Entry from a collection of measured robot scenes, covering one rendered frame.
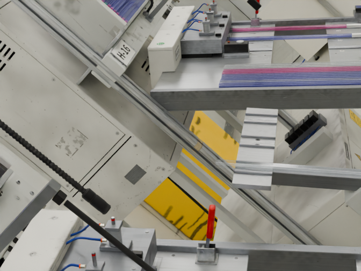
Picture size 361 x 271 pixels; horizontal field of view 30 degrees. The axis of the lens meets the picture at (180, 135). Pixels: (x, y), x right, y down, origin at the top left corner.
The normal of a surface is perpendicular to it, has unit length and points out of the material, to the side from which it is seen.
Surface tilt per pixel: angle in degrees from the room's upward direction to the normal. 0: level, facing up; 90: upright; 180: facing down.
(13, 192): 90
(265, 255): 90
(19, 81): 90
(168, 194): 90
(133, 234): 46
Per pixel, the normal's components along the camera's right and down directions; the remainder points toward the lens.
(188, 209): -0.15, 0.43
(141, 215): 0.65, -0.64
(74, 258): -0.06, -0.90
